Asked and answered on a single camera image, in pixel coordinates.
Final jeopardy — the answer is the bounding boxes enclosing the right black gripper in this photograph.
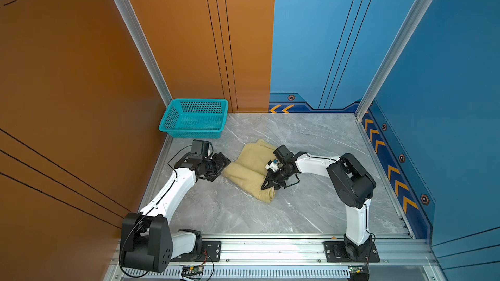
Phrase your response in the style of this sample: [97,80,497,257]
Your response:
[258,164,293,191]

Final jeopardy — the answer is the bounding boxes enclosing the khaki long pants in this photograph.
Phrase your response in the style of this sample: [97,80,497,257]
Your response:
[222,139,277,204]

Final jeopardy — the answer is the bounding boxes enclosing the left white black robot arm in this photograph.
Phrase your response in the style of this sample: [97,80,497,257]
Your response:
[118,139,231,278]

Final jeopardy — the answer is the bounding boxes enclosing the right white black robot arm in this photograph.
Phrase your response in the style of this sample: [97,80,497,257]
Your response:
[260,145,380,265]

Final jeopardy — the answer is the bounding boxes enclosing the teal plastic basket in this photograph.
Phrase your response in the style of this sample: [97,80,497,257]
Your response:
[159,98,228,139]

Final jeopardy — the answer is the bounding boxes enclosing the left circuit board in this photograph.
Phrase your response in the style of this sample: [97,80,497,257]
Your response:
[180,265,204,279]

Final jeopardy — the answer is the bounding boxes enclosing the circuit board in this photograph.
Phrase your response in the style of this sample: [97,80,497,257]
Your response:
[348,266,370,281]
[180,265,204,279]

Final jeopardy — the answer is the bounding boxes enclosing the right circuit board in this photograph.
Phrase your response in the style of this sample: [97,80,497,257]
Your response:
[348,266,370,281]

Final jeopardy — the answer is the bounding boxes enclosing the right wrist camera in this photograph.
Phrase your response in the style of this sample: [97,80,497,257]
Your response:
[266,159,279,172]

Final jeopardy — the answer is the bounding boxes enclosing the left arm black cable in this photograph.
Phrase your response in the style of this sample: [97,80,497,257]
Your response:
[167,145,193,180]

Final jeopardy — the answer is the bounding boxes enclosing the aluminium front rail frame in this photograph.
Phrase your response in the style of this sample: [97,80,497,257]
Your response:
[102,233,448,281]

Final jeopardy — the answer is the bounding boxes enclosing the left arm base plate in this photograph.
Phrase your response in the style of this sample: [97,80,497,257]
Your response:
[172,241,222,263]

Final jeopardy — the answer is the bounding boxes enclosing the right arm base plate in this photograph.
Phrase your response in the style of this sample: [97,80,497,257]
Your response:
[323,240,380,264]

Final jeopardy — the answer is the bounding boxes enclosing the left aluminium corner post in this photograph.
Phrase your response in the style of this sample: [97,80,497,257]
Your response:
[113,0,172,107]

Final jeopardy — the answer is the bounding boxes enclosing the aluminium corner post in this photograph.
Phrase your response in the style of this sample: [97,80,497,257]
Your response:
[355,0,433,122]
[113,0,172,107]

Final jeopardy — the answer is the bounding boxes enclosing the right aluminium corner post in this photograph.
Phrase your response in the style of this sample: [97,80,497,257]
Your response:
[355,0,433,122]

